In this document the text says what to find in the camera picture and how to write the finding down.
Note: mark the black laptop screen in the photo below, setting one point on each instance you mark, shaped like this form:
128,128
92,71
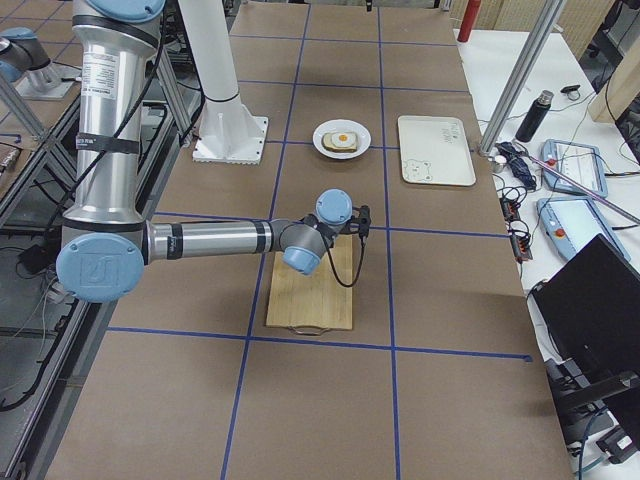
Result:
591,309

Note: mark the red bottle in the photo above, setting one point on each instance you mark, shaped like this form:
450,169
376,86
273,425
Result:
468,21

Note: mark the lower blue teach pendant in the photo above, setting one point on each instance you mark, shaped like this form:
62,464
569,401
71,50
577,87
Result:
572,222

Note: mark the upper blue teach pendant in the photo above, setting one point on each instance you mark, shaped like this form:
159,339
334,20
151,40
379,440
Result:
580,162

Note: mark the bread slice under egg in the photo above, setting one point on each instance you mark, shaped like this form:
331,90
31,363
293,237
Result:
326,143

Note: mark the white pedestal column base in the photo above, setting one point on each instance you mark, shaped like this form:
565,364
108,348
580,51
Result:
228,132

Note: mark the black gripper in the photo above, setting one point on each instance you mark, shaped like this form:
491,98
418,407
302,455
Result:
331,236

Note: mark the white round plate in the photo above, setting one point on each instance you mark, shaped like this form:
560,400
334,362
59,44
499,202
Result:
342,125

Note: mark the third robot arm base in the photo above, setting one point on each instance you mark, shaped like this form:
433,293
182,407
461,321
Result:
26,64

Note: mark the aluminium frame post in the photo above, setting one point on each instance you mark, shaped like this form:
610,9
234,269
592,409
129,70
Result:
525,62

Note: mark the black water bottle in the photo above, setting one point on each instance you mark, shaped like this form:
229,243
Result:
534,117

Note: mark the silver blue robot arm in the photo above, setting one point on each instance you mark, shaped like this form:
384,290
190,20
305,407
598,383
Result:
105,241

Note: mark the cream bear tray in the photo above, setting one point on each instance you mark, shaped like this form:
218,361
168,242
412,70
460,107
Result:
434,151

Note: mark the black monitor stand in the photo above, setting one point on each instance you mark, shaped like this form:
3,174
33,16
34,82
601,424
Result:
576,399

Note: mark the wooden cutting board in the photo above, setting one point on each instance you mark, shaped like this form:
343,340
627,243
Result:
316,302

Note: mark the fried egg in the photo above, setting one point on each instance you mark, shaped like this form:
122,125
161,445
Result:
343,140

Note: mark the small metal cup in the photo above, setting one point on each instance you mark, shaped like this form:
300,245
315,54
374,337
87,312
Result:
498,164

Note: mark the blue teach pendant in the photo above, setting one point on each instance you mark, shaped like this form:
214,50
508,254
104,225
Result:
572,222
580,162

